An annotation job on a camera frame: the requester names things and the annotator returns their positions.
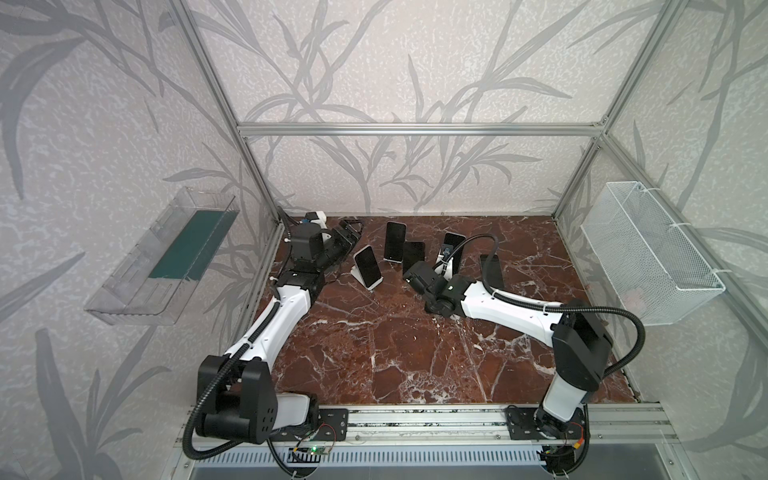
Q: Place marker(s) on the smartphone on white stand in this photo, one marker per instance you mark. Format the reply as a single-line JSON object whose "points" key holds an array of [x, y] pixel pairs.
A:
{"points": [[365, 260]]}

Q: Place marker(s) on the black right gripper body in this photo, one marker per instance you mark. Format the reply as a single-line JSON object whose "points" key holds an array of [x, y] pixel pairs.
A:
{"points": [[417, 279]]}

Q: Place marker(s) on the black front smartphone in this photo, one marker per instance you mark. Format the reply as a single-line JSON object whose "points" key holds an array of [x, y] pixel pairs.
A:
{"points": [[492, 271]]}

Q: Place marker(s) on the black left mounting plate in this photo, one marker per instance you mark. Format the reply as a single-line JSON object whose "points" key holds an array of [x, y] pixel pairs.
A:
{"points": [[325, 425]]}

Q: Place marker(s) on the green-edged smartphone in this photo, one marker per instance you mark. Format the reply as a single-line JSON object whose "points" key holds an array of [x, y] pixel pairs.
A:
{"points": [[451, 253]]}

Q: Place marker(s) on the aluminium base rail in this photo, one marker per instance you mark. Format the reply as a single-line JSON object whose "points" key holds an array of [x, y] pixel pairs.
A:
{"points": [[484, 424]]}

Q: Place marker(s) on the aluminium frame enclosure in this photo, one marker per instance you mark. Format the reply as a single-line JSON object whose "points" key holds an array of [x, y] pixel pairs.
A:
{"points": [[600, 133]]}

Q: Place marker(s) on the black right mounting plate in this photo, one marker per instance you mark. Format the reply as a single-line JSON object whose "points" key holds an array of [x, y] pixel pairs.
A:
{"points": [[524, 423]]}

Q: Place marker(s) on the purple-edged smartphone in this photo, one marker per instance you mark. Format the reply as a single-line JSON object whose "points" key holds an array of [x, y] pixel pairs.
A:
{"points": [[395, 236]]}

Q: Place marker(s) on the green circuit board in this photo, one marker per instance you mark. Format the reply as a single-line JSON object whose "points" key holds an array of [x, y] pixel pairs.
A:
{"points": [[310, 453]]}

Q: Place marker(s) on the black middle smartphone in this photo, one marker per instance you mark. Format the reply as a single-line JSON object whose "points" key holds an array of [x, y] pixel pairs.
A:
{"points": [[413, 252]]}

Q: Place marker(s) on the clear plastic wall bin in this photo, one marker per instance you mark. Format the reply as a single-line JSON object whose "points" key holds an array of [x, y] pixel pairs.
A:
{"points": [[153, 284]]}

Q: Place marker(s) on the white wire mesh basket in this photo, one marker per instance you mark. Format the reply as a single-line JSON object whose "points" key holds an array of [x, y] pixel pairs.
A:
{"points": [[653, 267]]}

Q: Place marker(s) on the black mounting plate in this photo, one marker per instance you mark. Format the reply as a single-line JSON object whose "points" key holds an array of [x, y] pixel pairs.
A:
{"points": [[325, 425], [524, 423]]}

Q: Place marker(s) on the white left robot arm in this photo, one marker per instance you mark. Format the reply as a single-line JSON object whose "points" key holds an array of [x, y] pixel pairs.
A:
{"points": [[237, 401]]}

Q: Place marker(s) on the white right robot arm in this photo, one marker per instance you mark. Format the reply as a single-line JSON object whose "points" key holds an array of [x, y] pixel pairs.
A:
{"points": [[580, 344]]}

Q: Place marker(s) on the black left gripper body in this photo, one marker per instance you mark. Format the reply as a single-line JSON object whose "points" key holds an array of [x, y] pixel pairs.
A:
{"points": [[344, 237]]}

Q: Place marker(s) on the black smartphone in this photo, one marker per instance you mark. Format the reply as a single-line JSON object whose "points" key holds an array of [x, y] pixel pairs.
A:
{"points": [[413, 252], [492, 271]]}

